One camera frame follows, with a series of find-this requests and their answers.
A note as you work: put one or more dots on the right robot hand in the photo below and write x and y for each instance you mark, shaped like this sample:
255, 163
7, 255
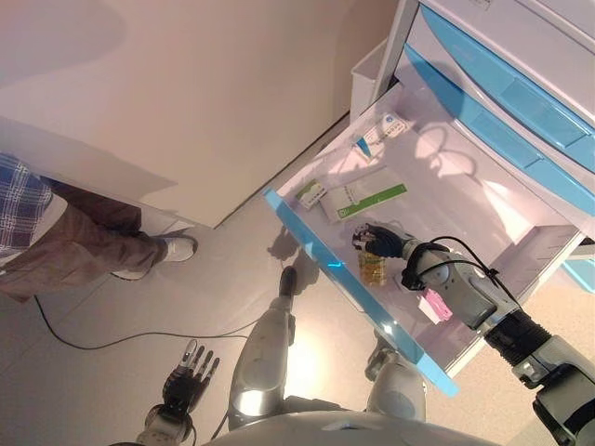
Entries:
383, 241

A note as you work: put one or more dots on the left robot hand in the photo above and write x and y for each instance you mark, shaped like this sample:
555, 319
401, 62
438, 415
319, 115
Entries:
181, 390

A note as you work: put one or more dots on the yellow medicine bottle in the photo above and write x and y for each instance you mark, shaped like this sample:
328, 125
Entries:
374, 271

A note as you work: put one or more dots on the blue fronted cart drawer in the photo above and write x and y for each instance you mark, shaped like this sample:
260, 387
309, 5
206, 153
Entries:
465, 223

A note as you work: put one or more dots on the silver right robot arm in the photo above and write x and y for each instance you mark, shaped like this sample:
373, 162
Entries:
469, 288

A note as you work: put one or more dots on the large green white medicine box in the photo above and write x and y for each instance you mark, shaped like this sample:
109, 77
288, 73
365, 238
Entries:
362, 197

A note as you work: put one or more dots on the pink white medicine box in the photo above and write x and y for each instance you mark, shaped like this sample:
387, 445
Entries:
437, 306

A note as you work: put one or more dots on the small green white medicine box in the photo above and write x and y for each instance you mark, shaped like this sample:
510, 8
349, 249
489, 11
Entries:
311, 194

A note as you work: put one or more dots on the silver left robot leg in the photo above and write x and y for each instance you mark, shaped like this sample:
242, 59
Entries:
260, 362

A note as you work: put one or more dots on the blue white small tube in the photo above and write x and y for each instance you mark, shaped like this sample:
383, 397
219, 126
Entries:
363, 149

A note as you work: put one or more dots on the white box with blue logo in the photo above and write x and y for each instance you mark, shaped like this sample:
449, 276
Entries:
392, 126

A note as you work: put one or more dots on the grey robot torso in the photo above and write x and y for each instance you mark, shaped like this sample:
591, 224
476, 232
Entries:
325, 429

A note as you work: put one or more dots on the white side bin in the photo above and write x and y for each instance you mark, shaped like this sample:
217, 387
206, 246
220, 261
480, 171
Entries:
367, 83

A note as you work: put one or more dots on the person in brown trousers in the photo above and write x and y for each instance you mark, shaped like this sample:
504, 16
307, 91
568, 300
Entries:
83, 241

